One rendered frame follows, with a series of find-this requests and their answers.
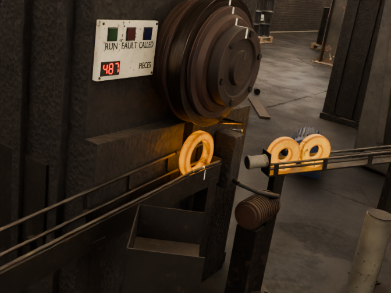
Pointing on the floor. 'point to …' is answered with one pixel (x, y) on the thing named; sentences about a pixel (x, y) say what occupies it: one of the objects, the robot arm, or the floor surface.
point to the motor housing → (248, 240)
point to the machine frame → (86, 131)
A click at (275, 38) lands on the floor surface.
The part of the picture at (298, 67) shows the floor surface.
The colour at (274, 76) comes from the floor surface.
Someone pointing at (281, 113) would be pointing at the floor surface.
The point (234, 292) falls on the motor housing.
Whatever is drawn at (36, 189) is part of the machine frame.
